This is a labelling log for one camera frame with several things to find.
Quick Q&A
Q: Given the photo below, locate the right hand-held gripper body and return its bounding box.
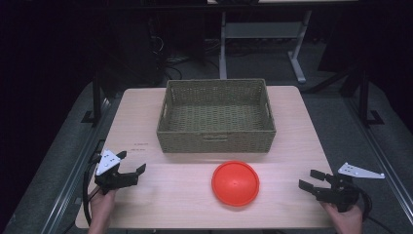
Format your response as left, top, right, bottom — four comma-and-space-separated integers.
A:
313, 162, 386, 214

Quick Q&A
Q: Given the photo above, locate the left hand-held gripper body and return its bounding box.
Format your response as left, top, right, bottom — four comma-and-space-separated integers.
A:
94, 148, 139, 196

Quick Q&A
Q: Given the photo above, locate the orange round plate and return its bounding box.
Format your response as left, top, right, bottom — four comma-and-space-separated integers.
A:
210, 160, 261, 208

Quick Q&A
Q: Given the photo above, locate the green woven basket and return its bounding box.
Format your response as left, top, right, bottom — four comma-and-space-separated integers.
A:
156, 78, 278, 154

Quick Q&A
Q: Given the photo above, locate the person's left hand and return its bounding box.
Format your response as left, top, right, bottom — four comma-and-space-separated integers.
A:
89, 189, 117, 232

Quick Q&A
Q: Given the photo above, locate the person's right hand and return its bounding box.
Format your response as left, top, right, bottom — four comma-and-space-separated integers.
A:
320, 202, 363, 234

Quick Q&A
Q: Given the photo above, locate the black metal stand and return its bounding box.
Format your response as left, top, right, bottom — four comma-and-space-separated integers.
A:
340, 66, 386, 128
80, 69, 106, 126

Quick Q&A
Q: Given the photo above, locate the black cable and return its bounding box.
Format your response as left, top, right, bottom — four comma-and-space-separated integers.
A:
82, 152, 101, 227
354, 181, 395, 234

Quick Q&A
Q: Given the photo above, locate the bundle of dark cables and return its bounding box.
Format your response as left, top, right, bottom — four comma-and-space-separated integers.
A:
147, 18, 222, 81

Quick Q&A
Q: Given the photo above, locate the grey metal table frame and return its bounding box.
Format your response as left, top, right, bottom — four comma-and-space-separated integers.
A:
217, 9, 314, 85

